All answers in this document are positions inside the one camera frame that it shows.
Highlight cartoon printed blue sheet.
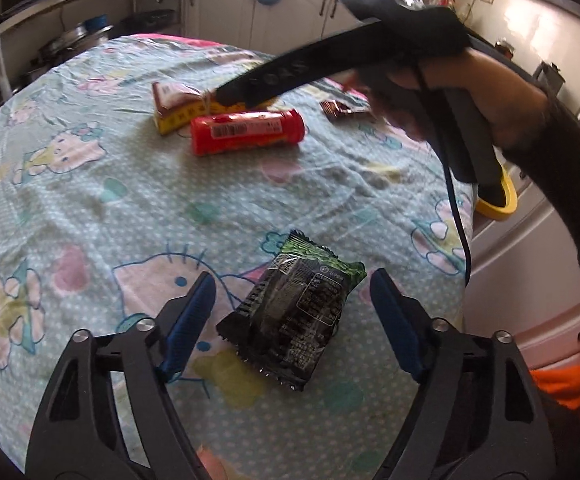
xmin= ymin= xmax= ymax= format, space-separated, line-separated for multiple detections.
xmin=0 ymin=34 xmax=476 ymax=480

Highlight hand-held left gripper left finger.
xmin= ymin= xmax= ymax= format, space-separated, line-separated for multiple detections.
xmin=24 ymin=271 xmax=218 ymax=480

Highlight red cylindrical can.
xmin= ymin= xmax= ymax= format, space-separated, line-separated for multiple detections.
xmin=190 ymin=108 xmax=305 ymax=157

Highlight dark gripper cable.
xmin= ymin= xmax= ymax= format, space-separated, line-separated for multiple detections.
xmin=417 ymin=62 xmax=474 ymax=289

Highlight stacked steel pots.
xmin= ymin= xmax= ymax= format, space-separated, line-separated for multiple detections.
xmin=34 ymin=12 xmax=116 ymax=70

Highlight black and green snack packet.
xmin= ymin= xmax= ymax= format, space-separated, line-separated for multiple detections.
xmin=216 ymin=230 xmax=367 ymax=392

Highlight yellow tape roll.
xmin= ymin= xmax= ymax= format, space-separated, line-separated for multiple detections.
xmin=475 ymin=162 xmax=519 ymax=221

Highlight orange cloth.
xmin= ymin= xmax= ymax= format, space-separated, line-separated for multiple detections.
xmin=527 ymin=365 xmax=580 ymax=414

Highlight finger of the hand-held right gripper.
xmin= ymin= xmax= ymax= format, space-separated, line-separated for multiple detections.
xmin=214 ymin=22 xmax=368 ymax=111

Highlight person's right forearm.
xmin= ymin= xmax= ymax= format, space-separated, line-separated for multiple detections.
xmin=492 ymin=92 xmax=580 ymax=307

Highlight small brown wrapper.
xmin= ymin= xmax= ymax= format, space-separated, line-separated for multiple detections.
xmin=320 ymin=100 xmax=373 ymax=122

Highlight person's right hand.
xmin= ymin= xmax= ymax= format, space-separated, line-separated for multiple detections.
xmin=369 ymin=50 xmax=548 ymax=147

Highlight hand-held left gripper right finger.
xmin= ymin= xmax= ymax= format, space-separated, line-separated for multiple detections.
xmin=370 ymin=267 xmax=557 ymax=480

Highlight white kitchen cabinets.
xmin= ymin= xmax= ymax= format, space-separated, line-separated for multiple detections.
xmin=182 ymin=0 xmax=580 ymax=372

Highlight white upright pole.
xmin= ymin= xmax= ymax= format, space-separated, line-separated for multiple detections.
xmin=0 ymin=22 xmax=14 ymax=104

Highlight yellow and brown carton box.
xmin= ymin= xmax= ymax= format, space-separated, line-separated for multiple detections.
xmin=151 ymin=81 xmax=277 ymax=136

